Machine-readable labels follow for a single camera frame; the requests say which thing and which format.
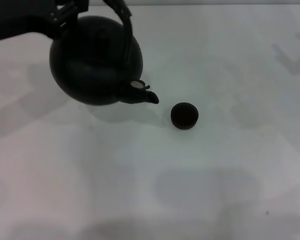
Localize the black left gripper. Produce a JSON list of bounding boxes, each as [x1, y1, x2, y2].
[[0, 0, 90, 43]]

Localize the black round teapot with handle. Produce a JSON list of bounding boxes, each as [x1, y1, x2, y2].
[[49, 0, 160, 107]]

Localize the small dark teacup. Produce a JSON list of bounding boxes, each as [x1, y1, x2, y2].
[[170, 102, 200, 131]]

